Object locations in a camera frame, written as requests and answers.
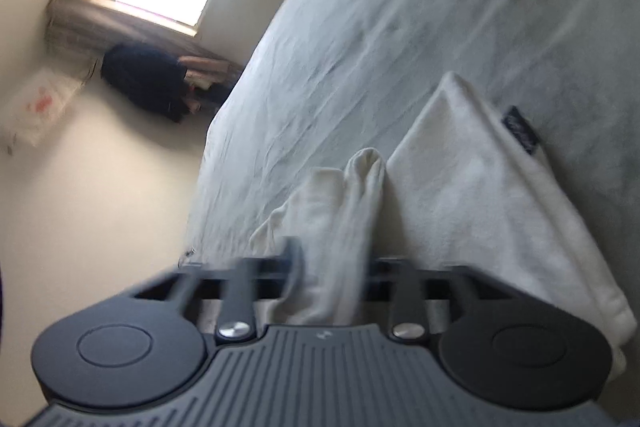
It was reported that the white printed t-shirt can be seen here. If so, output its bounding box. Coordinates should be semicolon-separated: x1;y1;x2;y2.
249;71;638;373

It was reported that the hanging pink garment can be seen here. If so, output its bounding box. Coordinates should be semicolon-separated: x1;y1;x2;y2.
177;54;241;115

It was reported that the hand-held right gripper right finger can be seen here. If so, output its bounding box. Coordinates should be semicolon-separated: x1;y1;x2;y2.
364;259;532;342

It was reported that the bed with grey sheet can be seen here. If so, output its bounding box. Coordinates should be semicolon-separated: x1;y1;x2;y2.
185;0;640;308

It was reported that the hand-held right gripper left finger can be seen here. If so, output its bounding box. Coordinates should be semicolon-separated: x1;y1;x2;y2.
131;238;305;344

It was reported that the hanging dark jacket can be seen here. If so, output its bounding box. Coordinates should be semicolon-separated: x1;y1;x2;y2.
100;43;191;124

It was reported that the beige curtain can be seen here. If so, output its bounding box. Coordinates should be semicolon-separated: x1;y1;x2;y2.
45;0;246;78

